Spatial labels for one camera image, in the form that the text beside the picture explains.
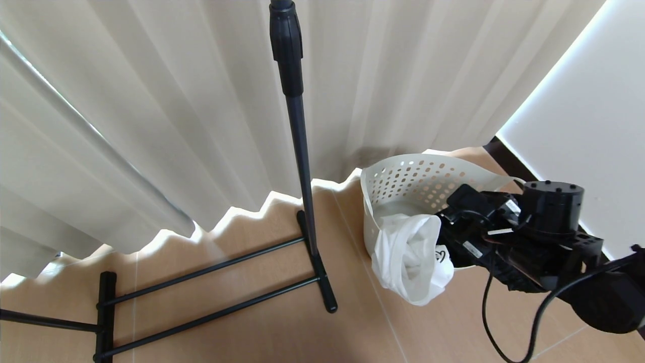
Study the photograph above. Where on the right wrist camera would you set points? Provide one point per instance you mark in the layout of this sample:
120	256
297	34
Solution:
471	199

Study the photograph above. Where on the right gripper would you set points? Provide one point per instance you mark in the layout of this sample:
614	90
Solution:
471	237

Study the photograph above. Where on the white laundry basket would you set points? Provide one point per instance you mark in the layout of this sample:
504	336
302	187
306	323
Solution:
413	176

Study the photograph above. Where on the black clothes rack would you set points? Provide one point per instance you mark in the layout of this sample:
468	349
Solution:
286	50

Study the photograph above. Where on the beige curtain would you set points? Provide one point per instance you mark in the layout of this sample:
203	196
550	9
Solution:
176	101

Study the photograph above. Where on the white printed t-shirt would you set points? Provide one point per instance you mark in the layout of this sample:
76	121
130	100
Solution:
408	252

